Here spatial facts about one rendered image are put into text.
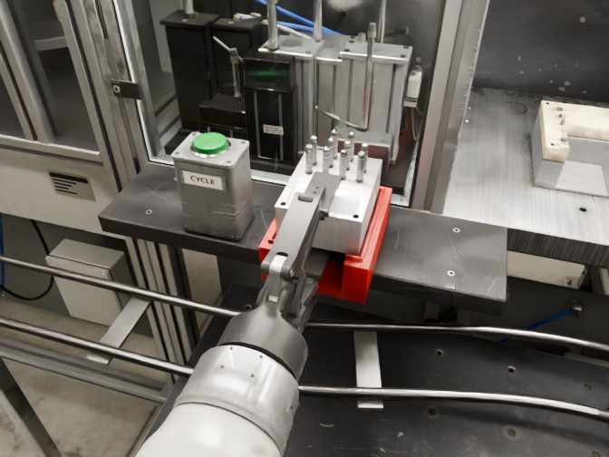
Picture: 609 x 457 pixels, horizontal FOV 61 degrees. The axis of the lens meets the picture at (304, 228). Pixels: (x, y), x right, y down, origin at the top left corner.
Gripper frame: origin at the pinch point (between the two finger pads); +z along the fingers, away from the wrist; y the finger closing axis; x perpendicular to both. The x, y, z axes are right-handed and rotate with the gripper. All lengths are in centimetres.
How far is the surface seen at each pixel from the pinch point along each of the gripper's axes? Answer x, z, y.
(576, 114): -30.1, 37.8, -1.4
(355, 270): -5.1, -3.4, -2.9
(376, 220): -5.7, 5.0, -2.5
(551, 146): -25.9, 26.8, -1.2
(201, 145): 15.7, 3.9, 4.2
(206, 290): 57, 66, -102
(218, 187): 13.2, 2.2, 0.0
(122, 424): 57, 12, -101
